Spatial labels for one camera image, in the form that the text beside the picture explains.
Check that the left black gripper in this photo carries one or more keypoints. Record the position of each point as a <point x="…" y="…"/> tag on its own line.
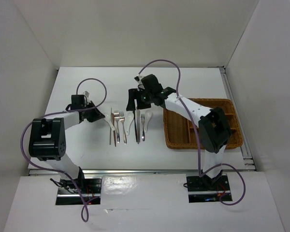
<point x="97" y="115"/>

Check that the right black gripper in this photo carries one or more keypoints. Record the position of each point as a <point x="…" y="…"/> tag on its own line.
<point x="134" y="94"/>

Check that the white ceramic spoon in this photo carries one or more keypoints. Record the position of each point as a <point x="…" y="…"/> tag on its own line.
<point x="148" y="115"/>
<point x="128" y="121"/>
<point x="108" y="119"/>

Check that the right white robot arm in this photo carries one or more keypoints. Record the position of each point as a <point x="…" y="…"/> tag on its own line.
<point x="212" y="128"/>

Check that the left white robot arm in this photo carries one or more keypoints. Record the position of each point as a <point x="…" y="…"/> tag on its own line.
<point x="48" y="140"/>

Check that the silver knife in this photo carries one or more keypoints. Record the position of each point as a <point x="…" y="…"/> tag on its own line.
<point x="138" y="125"/>

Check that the steel fork right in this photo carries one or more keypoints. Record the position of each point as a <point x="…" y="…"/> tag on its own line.
<point x="143" y="126"/>

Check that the steel fork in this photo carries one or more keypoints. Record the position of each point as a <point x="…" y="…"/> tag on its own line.
<point x="117" y="118"/>
<point x="143" y="126"/>
<point x="122" y="120"/>

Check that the copper chopstick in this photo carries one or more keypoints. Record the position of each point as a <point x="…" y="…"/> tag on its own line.
<point x="114" y="132"/>

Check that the steel fork left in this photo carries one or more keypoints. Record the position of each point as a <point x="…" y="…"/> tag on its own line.
<point x="117" y="118"/>

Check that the wicker cutlery tray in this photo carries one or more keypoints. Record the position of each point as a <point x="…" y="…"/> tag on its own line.
<point x="179" y="133"/>

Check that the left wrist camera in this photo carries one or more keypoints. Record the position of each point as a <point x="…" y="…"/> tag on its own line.
<point x="86" y="94"/>

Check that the aluminium rail front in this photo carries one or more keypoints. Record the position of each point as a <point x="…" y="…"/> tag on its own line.
<point x="114" y="172"/>

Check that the aluminium rail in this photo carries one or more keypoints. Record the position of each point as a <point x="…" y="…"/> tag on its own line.
<point x="245" y="149"/>
<point x="114" y="172"/>

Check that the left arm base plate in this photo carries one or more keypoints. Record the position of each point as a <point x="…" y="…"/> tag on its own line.
<point x="68" y="195"/>

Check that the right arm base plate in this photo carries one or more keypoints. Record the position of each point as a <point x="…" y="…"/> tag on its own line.
<point x="200" y="192"/>

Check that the aluminium rail right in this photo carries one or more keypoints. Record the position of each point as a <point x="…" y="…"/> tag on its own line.
<point x="245" y="149"/>

